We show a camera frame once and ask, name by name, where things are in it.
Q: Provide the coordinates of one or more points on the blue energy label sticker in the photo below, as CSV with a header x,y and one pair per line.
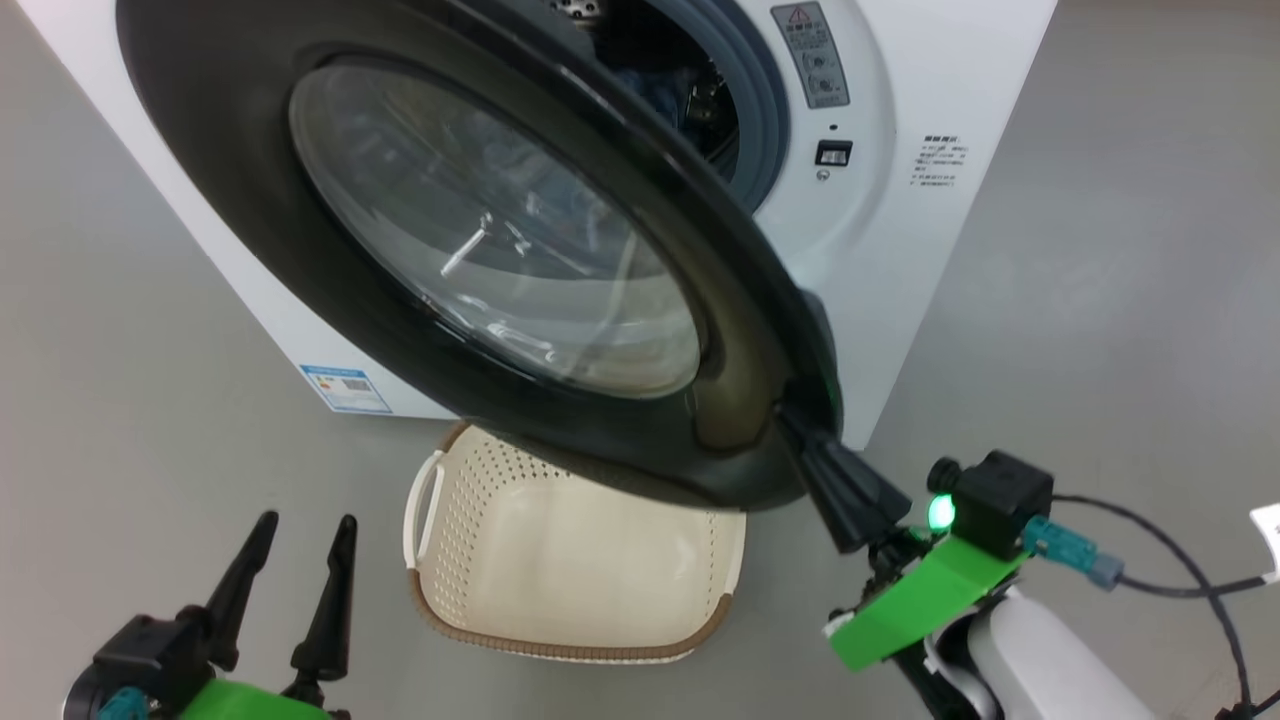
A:
x,y
345,390

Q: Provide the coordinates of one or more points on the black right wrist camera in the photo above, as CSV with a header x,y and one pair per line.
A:
x,y
1000,500

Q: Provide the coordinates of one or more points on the teal left camera connector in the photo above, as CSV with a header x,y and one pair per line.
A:
x,y
125,705

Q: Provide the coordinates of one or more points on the stainless steel washer drum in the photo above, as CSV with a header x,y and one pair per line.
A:
x,y
575,8

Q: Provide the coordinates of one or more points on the grey warning sticker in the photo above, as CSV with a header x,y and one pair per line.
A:
x,y
812,55

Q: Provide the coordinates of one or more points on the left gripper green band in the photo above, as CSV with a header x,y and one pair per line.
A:
x,y
250,705

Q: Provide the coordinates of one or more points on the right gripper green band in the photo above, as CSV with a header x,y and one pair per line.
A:
x,y
920,600

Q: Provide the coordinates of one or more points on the cream perforated laundry basket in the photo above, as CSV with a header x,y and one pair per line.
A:
x,y
560,570

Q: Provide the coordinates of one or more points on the black door latch socket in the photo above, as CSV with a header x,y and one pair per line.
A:
x,y
834,153

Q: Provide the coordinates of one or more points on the teal camera connector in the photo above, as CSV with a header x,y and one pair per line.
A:
x,y
125,705
1070,550

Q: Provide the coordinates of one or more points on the grey rubber door gasket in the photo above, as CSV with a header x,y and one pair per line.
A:
x,y
770,120

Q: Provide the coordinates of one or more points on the black round glass washer door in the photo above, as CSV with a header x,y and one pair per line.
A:
x,y
220,150

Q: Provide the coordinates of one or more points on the teal right camera connector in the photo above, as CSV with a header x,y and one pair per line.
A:
x,y
1070,550

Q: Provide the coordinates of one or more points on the white front-load washing machine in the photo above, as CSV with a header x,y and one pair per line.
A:
x,y
960,250

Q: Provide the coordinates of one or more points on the blue cartoon print garment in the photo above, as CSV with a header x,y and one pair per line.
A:
x,y
662,95

